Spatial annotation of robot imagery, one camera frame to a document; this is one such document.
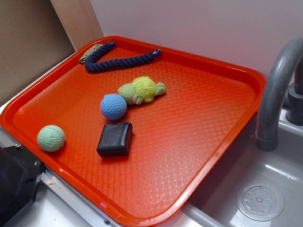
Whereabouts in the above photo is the blue textured ball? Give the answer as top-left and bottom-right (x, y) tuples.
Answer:
(100, 94), (127, 121)

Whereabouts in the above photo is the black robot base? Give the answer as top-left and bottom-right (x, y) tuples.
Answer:
(0, 144), (44, 227)

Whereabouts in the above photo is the green textured ball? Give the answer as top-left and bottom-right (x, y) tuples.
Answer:
(37, 125), (65, 152)

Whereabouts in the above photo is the orange plastic tray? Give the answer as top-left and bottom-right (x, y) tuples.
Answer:
(0, 43), (265, 227)

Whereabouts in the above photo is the green yellow plush turtle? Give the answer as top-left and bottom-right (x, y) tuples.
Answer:
(118, 76), (167, 105)

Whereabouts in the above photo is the black square block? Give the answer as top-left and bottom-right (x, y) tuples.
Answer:
(96, 122), (133, 157)

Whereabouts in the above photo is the tan cloth piece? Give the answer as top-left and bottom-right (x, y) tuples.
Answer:
(79, 44), (103, 64)

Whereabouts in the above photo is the grey toy faucet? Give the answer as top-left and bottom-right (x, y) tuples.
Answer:
(256, 38), (303, 151)

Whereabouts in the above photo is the grey toy sink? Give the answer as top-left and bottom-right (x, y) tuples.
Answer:
(182, 106), (303, 227)

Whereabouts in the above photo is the brown cardboard panel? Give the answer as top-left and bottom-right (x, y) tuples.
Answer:
(0, 0), (103, 105)

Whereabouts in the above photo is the round sink drain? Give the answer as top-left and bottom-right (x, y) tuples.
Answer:
(236, 181), (285, 222)

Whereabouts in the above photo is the dark blue rope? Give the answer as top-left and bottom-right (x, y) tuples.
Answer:
(84, 41), (161, 73)

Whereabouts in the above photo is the dark grey faucet handle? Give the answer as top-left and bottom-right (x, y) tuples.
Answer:
(286, 60), (303, 126)

